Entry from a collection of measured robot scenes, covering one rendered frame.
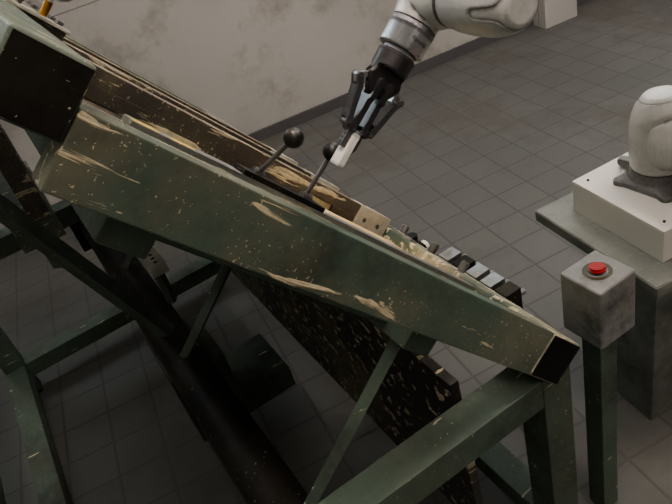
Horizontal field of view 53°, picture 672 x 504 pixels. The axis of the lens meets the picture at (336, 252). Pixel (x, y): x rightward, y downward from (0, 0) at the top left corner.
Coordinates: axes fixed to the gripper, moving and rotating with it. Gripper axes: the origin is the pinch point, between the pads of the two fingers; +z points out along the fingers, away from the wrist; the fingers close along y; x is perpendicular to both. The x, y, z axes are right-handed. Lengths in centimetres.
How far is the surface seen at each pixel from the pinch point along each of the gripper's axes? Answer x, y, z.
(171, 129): 40.6, -15.1, 14.6
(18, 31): -24, -62, 8
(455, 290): -23.5, 20.7, 12.8
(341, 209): 41, 39, 13
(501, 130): 188, 235, -65
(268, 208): -23.5, -23.8, 13.6
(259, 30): 328, 128, -50
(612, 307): -23, 72, 1
